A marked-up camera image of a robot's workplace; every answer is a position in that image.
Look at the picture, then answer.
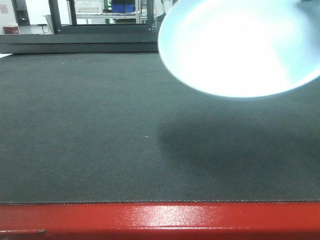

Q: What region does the black round stool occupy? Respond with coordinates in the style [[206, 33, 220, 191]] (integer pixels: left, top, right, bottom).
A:
[[37, 23, 48, 35]]

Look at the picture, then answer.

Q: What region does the dark grey fabric mat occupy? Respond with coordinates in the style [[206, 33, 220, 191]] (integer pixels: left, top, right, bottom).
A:
[[0, 53, 320, 204]]

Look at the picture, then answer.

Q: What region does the red box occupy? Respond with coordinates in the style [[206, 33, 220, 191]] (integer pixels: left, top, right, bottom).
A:
[[3, 26, 20, 35]]

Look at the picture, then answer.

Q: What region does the red metal front edge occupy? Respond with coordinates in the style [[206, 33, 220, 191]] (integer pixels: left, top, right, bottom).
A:
[[0, 202, 320, 240]]

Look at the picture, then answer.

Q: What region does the light blue round tray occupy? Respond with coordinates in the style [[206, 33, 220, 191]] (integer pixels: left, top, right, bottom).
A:
[[157, 0, 320, 98]]

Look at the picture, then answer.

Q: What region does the black metal frame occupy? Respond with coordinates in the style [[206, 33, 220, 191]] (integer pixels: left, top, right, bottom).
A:
[[48, 0, 157, 36]]

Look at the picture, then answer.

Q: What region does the white humanoid robot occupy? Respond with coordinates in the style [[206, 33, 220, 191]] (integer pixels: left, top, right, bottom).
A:
[[153, 0, 174, 18]]

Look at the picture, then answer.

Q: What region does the blue storage bin on rack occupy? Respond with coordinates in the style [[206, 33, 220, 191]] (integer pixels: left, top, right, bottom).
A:
[[111, 3, 136, 14]]

